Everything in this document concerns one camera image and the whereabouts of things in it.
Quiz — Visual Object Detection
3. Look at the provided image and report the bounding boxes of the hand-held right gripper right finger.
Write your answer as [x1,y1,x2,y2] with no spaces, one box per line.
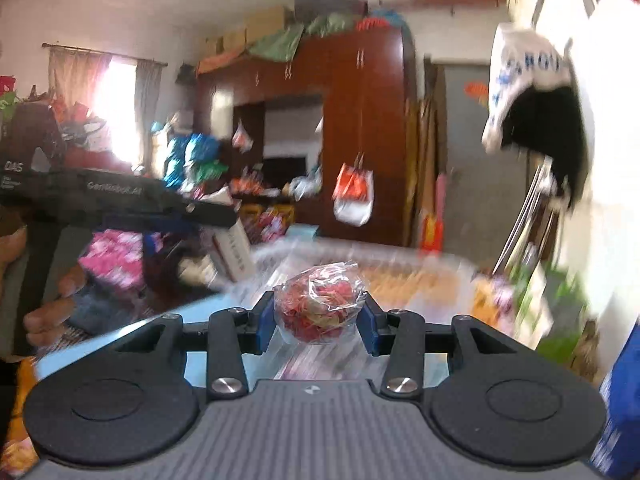
[357,294,531,400]

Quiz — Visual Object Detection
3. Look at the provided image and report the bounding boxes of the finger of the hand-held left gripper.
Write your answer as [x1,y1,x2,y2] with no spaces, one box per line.
[187,199,239,231]
[150,232,224,292]

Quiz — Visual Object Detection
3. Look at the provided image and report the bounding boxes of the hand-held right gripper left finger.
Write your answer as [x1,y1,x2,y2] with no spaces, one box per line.
[107,292,277,402]

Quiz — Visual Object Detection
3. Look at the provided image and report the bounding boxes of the white and red box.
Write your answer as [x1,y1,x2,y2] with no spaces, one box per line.
[206,220,252,282]

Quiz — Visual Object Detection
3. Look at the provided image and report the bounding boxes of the clear bag of red bands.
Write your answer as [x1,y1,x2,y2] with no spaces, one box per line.
[272,260,368,346]

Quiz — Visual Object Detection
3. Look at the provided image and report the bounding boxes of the white plastic laundry basket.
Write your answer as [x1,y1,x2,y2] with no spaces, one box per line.
[220,239,483,356]

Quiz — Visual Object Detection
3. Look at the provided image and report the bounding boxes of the person's left hand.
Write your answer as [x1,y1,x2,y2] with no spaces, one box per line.
[22,262,83,347]

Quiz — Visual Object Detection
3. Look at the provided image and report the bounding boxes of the blue patterned bags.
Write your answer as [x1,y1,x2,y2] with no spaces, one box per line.
[164,132,221,192]

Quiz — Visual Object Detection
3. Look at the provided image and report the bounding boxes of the pink floral fabric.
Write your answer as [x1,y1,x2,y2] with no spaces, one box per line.
[79,230,147,292]

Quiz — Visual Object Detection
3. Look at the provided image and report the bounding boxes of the pink hanging plastic bag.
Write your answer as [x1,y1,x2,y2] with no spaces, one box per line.
[230,120,254,154]

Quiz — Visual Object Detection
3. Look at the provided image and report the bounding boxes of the grey curtain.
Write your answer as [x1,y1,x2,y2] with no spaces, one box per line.
[135,60,164,177]

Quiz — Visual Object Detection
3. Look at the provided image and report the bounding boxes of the beige curtain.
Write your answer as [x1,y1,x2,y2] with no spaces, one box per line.
[47,47,114,107]

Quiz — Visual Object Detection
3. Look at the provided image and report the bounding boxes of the red and white hanging bag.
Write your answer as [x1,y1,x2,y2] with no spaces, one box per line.
[332,152,376,226]

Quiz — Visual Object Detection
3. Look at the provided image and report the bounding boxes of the wooden boards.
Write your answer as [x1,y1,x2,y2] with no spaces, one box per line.
[405,97,447,249]

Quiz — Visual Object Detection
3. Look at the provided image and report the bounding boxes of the brown wooden wardrobe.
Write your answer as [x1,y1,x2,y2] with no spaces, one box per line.
[192,24,419,247]

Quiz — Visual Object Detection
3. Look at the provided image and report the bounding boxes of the medium cardboard box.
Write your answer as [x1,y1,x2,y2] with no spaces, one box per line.
[222,27,247,54]

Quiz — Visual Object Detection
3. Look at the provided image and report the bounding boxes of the grey door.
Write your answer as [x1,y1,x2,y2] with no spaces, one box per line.
[439,62,532,272]

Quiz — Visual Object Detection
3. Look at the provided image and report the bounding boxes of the green cloth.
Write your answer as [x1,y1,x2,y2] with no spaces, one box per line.
[248,12,359,64]

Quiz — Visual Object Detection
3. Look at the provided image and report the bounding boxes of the green tote bag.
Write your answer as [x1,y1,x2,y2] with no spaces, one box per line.
[514,259,587,362]

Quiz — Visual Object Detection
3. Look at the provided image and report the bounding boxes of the metal poles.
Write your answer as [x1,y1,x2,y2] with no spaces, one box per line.
[492,155,557,277]

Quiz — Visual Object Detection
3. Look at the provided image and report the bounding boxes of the large cardboard box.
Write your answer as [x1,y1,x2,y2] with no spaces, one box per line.
[244,6,294,44]

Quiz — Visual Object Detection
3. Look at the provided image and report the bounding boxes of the dark suitcase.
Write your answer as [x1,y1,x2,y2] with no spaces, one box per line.
[293,0,371,24]

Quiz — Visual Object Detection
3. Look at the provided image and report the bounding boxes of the red paper sign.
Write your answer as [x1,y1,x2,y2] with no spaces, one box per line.
[464,81,489,107]

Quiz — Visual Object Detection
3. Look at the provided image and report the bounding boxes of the blue shopping bag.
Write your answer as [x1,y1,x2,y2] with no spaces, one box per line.
[589,319,640,479]

